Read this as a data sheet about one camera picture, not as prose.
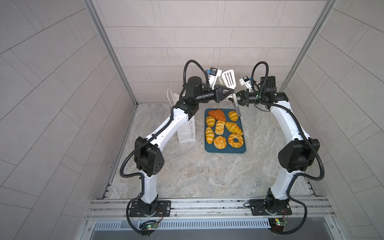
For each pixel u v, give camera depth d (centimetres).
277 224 68
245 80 72
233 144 91
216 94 61
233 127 97
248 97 68
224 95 65
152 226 64
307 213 64
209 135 94
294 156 48
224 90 63
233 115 108
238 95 70
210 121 102
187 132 87
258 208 71
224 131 97
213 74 61
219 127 97
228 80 64
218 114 106
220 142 91
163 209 71
